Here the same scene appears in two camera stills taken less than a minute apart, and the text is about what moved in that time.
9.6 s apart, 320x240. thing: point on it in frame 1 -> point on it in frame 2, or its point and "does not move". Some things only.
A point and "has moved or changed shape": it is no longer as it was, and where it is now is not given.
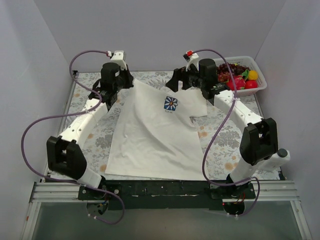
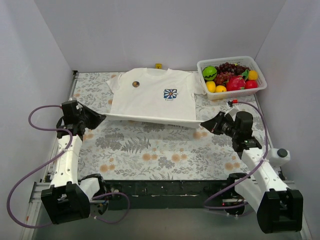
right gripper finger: x=173 y=83 -> x=211 y=124
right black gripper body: x=181 y=78 -> x=218 y=125
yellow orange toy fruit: x=253 y=75 does not move
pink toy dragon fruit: x=240 y=83 does not move
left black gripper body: x=127 y=78 -> x=85 y=117
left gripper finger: x=127 y=79 -> x=91 y=113
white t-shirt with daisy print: x=154 y=137 has moved or changed shape
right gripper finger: x=188 y=82 -> x=214 y=128
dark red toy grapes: x=223 y=72 does not move
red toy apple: x=251 y=84 does not move
